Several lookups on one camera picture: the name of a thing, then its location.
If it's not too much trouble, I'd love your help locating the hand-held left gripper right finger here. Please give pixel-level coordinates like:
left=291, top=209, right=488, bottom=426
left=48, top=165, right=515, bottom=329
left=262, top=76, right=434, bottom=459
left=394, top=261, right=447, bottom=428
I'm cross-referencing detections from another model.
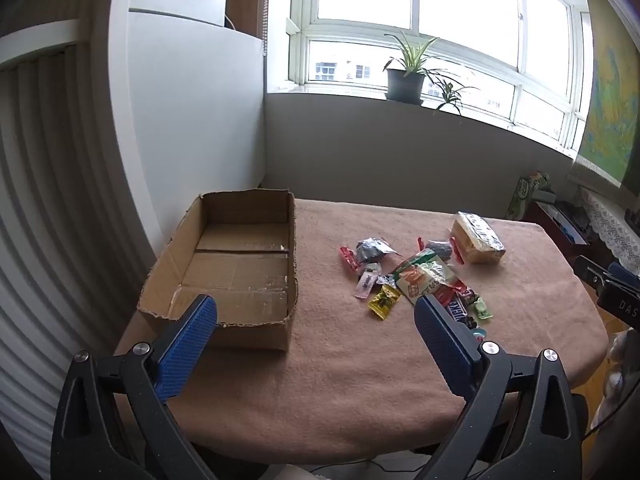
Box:
left=414, top=294, right=583, bottom=480

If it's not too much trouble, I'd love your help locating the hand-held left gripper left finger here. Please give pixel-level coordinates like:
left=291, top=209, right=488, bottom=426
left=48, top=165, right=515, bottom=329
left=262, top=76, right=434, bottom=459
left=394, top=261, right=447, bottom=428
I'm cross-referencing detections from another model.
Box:
left=50, top=294, right=218, bottom=480

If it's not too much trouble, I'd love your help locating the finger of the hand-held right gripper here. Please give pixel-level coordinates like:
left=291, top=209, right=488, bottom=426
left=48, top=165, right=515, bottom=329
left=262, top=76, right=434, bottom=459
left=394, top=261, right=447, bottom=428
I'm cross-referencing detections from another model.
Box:
left=607, top=262, right=640, bottom=293
left=575, top=256, right=613, bottom=291

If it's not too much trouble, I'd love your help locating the brown chocolate bar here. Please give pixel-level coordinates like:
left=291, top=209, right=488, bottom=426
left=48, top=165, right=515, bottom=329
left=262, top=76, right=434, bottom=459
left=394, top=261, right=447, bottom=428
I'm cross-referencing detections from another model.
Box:
left=435, top=282, right=481, bottom=328

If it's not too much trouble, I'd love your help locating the green and red snack bag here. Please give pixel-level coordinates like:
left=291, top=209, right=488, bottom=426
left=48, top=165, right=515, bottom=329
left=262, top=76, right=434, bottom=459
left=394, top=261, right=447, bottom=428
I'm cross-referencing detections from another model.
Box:
left=389, top=248, right=461, bottom=306

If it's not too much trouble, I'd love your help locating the yellow candy packet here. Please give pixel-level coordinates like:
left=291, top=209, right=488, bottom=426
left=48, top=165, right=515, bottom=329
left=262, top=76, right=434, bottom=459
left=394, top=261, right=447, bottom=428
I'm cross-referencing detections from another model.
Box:
left=368, top=284, right=402, bottom=321

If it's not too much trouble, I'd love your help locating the cardboard box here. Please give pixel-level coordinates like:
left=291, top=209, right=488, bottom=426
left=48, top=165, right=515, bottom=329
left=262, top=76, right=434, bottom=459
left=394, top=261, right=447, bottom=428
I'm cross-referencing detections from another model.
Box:
left=137, top=188, right=299, bottom=352

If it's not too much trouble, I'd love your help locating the red packet with dark plum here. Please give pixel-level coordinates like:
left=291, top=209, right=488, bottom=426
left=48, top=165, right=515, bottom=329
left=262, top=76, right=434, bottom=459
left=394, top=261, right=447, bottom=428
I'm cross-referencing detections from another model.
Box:
left=417, top=236, right=466, bottom=266

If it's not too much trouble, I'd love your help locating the person's right hand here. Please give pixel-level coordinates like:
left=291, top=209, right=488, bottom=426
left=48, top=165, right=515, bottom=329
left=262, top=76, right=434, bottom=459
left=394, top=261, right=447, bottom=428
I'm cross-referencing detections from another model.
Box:
left=605, top=330, right=640, bottom=413

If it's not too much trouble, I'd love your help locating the white lace cloth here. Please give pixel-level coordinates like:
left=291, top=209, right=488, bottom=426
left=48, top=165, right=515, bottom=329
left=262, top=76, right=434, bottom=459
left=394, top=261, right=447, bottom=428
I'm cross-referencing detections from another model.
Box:
left=580, top=187, right=640, bottom=276

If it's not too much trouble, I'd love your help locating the dark red cabinet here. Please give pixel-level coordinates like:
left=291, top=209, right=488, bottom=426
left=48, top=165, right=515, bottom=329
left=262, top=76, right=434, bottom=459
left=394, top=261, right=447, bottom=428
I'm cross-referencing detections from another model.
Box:
left=520, top=200, right=591, bottom=261

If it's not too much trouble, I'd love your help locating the pink sachet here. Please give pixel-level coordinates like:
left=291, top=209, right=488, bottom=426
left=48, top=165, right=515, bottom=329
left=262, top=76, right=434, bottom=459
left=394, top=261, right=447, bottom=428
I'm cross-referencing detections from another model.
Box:
left=352, top=271, right=379, bottom=301

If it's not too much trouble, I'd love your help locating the green printed box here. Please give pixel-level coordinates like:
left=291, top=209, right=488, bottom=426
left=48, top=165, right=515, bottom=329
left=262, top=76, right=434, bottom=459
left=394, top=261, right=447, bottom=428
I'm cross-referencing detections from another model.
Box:
left=505, top=171, right=551, bottom=221

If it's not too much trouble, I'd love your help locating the cake slice in clear packet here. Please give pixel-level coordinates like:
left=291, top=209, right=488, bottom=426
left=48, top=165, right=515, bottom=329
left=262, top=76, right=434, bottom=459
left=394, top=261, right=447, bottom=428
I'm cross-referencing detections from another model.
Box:
left=450, top=211, right=506, bottom=265

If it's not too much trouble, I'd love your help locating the clear packet of dark plums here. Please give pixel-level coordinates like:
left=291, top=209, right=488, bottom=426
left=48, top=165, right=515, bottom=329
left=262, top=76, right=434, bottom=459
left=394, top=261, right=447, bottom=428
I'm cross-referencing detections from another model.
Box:
left=356, top=236, right=401, bottom=264

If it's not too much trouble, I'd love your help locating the white ribbed panel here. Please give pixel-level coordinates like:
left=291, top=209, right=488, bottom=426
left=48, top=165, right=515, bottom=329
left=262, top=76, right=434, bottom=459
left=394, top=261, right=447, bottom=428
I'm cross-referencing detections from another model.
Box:
left=0, top=45, right=166, bottom=480

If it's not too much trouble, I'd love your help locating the small spider plant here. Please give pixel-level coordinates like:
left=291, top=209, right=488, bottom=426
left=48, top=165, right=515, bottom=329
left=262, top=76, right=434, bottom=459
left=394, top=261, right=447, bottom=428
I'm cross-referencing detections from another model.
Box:
left=425, top=67, right=481, bottom=116

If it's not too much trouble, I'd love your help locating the potted plant in dark pot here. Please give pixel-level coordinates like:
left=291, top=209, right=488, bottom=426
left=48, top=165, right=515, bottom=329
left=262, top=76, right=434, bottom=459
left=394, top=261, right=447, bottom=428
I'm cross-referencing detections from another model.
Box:
left=382, top=30, right=441, bottom=106

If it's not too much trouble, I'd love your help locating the wall map poster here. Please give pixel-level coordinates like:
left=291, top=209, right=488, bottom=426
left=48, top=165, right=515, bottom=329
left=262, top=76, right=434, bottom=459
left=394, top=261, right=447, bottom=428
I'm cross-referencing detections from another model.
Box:
left=572, top=0, right=640, bottom=188

